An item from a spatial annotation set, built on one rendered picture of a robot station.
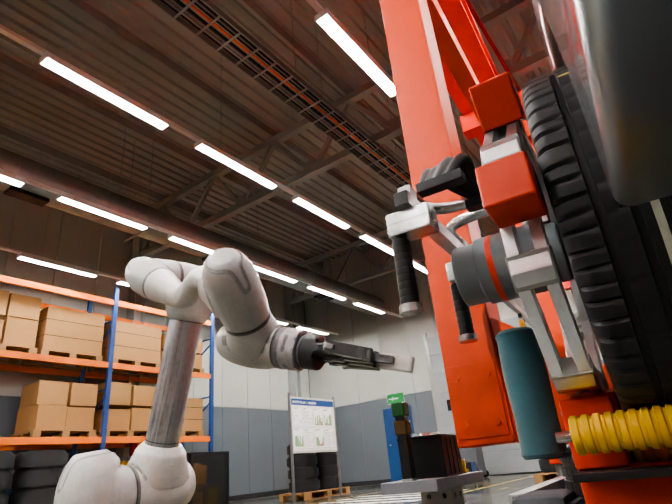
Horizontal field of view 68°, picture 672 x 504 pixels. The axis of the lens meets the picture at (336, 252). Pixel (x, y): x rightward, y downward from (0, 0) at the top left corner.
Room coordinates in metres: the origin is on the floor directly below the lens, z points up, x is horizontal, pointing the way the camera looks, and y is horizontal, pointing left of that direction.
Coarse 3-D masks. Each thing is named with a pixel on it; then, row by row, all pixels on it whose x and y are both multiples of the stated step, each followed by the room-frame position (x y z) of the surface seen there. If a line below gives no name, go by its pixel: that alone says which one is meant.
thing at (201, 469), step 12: (192, 456) 8.63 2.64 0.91; (204, 456) 8.84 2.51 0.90; (216, 456) 9.06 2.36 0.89; (228, 456) 9.29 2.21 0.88; (204, 468) 8.84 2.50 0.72; (216, 468) 9.06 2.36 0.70; (228, 468) 9.29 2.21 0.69; (204, 480) 8.84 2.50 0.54; (216, 480) 9.06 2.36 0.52; (228, 480) 9.29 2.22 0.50; (204, 492) 8.85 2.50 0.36; (216, 492) 9.06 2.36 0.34; (228, 492) 9.29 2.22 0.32
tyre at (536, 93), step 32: (544, 96) 0.63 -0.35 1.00; (576, 96) 0.60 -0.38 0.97; (544, 128) 0.61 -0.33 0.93; (576, 128) 0.59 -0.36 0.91; (544, 160) 0.62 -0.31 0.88; (576, 160) 0.59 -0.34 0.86; (576, 192) 0.60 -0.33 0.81; (608, 192) 0.58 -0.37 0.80; (576, 224) 0.61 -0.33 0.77; (608, 224) 0.60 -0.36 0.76; (640, 224) 0.59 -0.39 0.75; (576, 256) 0.63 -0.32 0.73; (608, 256) 0.62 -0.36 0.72; (640, 256) 0.60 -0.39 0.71; (608, 288) 0.64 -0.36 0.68; (640, 288) 0.63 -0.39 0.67; (608, 320) 0.67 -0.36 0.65; (640, 320) 0.66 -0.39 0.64; (608, 352) 0.70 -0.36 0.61; (640, 352) 0.69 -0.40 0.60; (640, 384) 0.74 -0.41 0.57
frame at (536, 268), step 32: (512, 128) 0.74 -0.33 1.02; (544, 192) 1.03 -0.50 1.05; (512, 256) 0.70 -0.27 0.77; (544, 256) 0.68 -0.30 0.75; (576, 288) 1.12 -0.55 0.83; (544, 320) 0.78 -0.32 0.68; (576, 320) 1.13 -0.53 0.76; (544, 352) 0.80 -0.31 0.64; (576, 352) 0.78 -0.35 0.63; (576, 384) 0.83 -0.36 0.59
